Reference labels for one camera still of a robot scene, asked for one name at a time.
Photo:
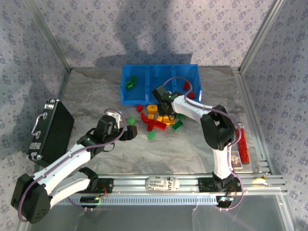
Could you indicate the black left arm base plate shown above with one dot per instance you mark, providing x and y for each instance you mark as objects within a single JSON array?
[{"x": 108, "y": 185}]

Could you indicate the wide aluminium base rail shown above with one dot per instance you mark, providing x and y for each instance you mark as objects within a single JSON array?
[{"x": 130, "y": 184}]

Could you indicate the small black control board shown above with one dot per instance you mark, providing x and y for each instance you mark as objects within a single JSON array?
[
  {"x": 89, "y": 199},
  {"x": 223, "y": 201}
]

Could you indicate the white printed label roll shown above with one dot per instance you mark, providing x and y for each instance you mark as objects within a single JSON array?
[{"x": 161, "y": 184}]

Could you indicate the orange round lego disc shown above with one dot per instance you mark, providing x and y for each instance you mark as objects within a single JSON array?
[{"x": 155, "y": 109}]

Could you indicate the floral patterned backdrop cloth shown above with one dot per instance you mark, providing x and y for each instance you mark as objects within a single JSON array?
[
  {"x": 154, "y": 24},
  {"x": 284, "y": 96},
  {"x": 19, "y": 72}
]

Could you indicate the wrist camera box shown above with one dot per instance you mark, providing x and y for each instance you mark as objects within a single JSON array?
[
  {"x": 160, "y": 92},
  {"x": 115, "y": 116}
]

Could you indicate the small printed card box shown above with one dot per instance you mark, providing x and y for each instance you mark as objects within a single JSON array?
[{"x": 236, "y": 160}]

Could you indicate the yellow lego brick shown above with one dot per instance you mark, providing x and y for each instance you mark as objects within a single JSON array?
[{"x": 167, "y": 120}]

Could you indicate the long green lego brick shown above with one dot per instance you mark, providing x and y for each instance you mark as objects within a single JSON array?
[{"x": 177, "y": 125}]

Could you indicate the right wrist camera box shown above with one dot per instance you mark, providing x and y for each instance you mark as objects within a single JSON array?
[{"x": 160, "y": 92}]

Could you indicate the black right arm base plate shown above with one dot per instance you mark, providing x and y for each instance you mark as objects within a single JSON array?
[{"x": 204, "y": 185}]

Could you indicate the red lego brick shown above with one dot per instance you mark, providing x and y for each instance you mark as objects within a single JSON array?
[
  {"x": 186, "y": 85},
  {"x": 160, "y": 125},
  {"x": 150, "y": 125},
  {"x": 191, "y": 95},
  {"x": 144, "y": 117},
  {"x": 139, "y": 108}
]

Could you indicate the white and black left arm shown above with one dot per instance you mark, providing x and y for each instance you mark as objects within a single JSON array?
[{"x": 62, "y": 163}]

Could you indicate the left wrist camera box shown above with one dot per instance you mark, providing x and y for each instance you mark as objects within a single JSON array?
[{"x": 115, "y": 116}]

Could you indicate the blue three-compartment plastic bin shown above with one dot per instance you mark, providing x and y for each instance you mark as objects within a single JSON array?
[{"x": 158, "y": 72}]

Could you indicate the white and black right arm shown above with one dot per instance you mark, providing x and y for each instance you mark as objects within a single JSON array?
[{"x": 221, "y": 134}]

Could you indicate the small green lego brick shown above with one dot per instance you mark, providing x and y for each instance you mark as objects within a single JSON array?
[
  {"x": 181, "y": 116},
  {"x": 130, "y": 85},
  {"x": 151, "y": 135},
  {"x": 131, "y": 120}
]

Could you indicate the aluminium corner frame post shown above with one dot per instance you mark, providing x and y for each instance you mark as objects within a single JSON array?
[
  {"x": 50, "y": 36},
  {"x": 259, "y": 36}
]

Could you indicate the red glitter bar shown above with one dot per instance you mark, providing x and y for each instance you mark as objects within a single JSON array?
[{"x": 244, "y": 149}]

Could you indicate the crumpled yellow tape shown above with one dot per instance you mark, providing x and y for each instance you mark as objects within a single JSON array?
[{"x": 260, "y": 180}]

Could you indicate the aluminium side frame rail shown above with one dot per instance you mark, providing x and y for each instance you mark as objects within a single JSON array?
[
  {"x": 64, "y": 84},
  {"x": 249, "y": 108}
]

